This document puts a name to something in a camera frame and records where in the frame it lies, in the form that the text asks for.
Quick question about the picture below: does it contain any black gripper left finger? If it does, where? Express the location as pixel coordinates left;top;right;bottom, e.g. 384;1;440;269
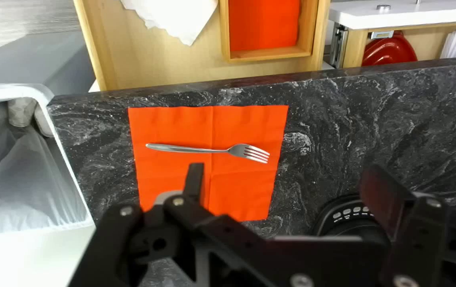
183;162;204;202

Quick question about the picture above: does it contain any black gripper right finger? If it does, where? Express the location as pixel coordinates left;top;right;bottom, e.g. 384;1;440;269
359;165;415;237

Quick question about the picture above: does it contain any silver metal fork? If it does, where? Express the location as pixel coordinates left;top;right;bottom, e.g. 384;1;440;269
147;143;271;164

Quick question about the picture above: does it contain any wooden drawer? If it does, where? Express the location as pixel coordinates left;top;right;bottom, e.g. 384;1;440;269
73;0;330;90

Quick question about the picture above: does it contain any orange liner in drawer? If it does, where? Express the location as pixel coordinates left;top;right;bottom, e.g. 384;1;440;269
228;0;301;52

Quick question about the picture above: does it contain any white lower drawer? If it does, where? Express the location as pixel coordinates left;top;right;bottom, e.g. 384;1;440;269
329;0;456;68

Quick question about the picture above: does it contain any orange napkin on counter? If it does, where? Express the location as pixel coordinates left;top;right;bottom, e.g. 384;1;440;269
128;105;289;221

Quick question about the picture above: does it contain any white paper napkin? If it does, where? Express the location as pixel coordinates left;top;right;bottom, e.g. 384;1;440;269
120;0;219;46

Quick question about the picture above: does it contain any white bin with plastic bag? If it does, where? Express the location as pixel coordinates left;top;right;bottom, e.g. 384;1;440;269
0;84;94;287

